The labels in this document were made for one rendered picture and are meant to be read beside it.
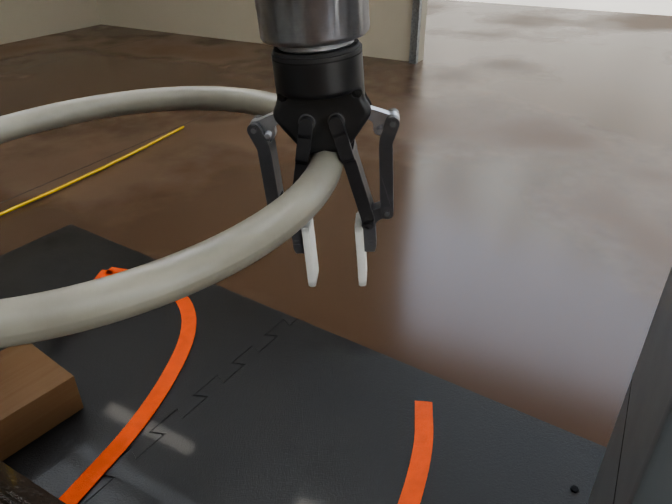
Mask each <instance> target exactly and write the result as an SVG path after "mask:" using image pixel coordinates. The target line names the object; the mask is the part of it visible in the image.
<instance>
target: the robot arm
mask: <svg viewBox="0 0 672 504"><path fill-rule="evenodd" d="M254 1H255V8H256V11H257V18H258V25H259V31H260V39H261V40H262V41H263V42H264V43H266V44H268V45H271V46H275V47H274V48H273V50H272V51H271V58H272V65H273V73H274V80H275V87H276V94H277V101H276V105H275V107H274V110H273V112H271V113H268V114H266V115H264V116H262V115H256V116H254V118H253V119H252V121H251V122H250V124H249V126H248V127H247V132H248V135H249V136H250V138H251V140H252V142H253V143H254V145H255V147H256V149H257V152H258V157H259V163H260V168H261V174H262V179H263V185H264V190H265V196H266V201H267V205H268V204H270V203H271V202H273V201H274V200H275V199H277V198H278V197H279V196H280V195H282V194H283V193H284V190H283V184H282V178H281V171H280V165H279V159H278V153H277V147H276V141H275V136H276V134H277V127H276V125H277V124H279V125H280V126H281V128H282V129H283V130H284V131H285V132H286V133H287V134H288V135H289V136H290V137H291V139H292V140H293V141H294V142H295V143H296V144H297V147H296V156H295V170H294V179H293V184H294V183H295V182H296V181H297V180H298V179H299V177H300V176H301V175H302V174H303V172H304V171H305V169H306V168H307V166H308V165H309V162H310V160H311V157H312V153H317V152H320V151H323V150H327V151H332V152H338V154H339V157H340V160H341V162H342V163H343V165H344V168H345V171H346V175H347V178H348V181H349V184H350V187H351V190H352V193H353V196H354V199H355V202H356V205H357V208H358V211H359V212H357V213H356V218H355V226H354V228H355V241H356V255H357V268H358V281H359V285H360V286H365V285H366V282H367V254H366V252H375V249H376V243H377V236H376V222H377V221H379V220H381V219H390V218H392V217H393V212H394V189H393V141H394V139H395V136H396V133H397V131H398V128H399V124H400V114H399V111H398V110H397V109H395V108H390V109H389V110H385V109H381V108H378V107H375V106H372V105H371V101H370V99H369V98H368V96H367V94H366V92H365V86H364V68H363V51H362V43H361V42H360V41H359V40H358V39H357V38H360V37H361V36H363V35H365V34H366V33H367V32H368V30H369V27H370V17H369V0H254ZM367 120H370V121H371V122H372V123H373V131H374V133H375V134H377V135H379V136H380V138H379V175H380V201H378V202H375V203H374V202H373V198H372V195H371V192H370V189H369V185H368V182H367V179H366V176H365V173H364V169H363V166H362V163H361V160H360V156H359V153H358V150H357V144H356V140H355V138H356V136H357V135H358V133H359V132H360V130H361V129H362V127H363V126H364V124H365V123H366V121H367ZM292 240H293V248H294V251H295V252H296V253H304V254H305V262H306V270H307V278H308V285H309V286H310V287H315V286H316V283H317V278H318V273H319V266H318V257H317V248H316V240H315V231H314V222H313V218H312V219H311V220H310V221H309V222H308V223H307V224H306V225H305V226H304V227H303V228H301V229H300V230H299V231H298V232H297V233H296V234H294V235H293V236H292Z"/></svg>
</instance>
